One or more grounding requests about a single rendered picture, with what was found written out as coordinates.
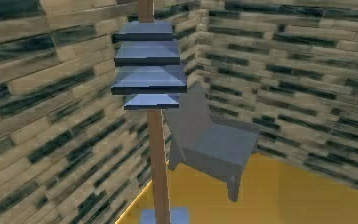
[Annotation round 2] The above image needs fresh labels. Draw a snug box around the grey chair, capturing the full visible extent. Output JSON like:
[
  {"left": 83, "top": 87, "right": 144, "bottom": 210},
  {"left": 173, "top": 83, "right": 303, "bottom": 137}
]
[{"left": 162, "top": 83, "right": 261, "bottom": 203}]

